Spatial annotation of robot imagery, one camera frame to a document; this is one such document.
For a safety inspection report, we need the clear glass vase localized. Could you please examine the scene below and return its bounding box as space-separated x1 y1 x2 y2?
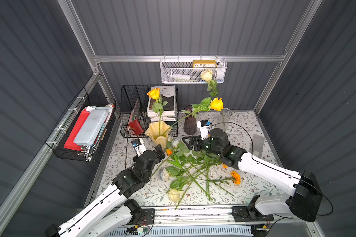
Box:
219 108 232 132

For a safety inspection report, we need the grey packet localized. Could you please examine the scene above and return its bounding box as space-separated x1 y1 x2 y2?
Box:
252 134 265 158

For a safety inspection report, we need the black wire desk organizer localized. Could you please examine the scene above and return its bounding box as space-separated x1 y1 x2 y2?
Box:
120 85 178 138

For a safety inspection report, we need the red leather wallet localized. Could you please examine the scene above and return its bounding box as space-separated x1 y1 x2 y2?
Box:
128 119 144 136

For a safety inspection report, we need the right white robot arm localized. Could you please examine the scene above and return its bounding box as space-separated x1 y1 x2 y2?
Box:
183 128 324 222

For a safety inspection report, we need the cream rose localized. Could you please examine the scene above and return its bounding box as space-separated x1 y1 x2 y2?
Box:
167 189 181 203
200 69 222 100

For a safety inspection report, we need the red folder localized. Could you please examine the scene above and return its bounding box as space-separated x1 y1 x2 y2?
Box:
63 109 90 151

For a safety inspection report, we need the orange marigold lower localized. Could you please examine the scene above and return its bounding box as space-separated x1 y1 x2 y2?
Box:
231 171 241 185

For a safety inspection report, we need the purple ribbed glass vase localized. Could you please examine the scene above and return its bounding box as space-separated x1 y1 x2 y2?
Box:
184 114 197 135

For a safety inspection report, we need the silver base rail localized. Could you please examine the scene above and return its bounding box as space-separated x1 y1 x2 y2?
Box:
77 204 324 237

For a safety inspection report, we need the yellow wavy glass vase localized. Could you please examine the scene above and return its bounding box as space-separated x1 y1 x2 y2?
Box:
145 121 172 149

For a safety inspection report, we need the orange rose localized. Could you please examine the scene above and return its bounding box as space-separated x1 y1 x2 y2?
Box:
147 88 168 136
161 97 224 137

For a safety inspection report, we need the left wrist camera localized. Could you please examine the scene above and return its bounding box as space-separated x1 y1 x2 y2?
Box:
131 138 147 156

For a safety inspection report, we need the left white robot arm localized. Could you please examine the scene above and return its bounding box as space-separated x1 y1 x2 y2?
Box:
45 145 165 237

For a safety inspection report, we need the black wire side basket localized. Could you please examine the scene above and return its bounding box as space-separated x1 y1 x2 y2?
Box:
45 90 116 163

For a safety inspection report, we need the white rose left on mat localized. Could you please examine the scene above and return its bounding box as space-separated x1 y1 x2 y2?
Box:
160 168 170 182

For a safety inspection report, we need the floral patterned table mat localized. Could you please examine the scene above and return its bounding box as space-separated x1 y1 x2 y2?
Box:
97 110 297 207

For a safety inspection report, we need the white wire hanging basket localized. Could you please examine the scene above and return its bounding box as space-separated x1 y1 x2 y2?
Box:
160 57 228 85

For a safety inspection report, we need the cream rose on mat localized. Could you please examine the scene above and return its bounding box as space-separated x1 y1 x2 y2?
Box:
167 189 181 203

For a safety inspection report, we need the light blue flat case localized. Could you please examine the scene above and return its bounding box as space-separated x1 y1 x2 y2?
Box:
74 107 108 146

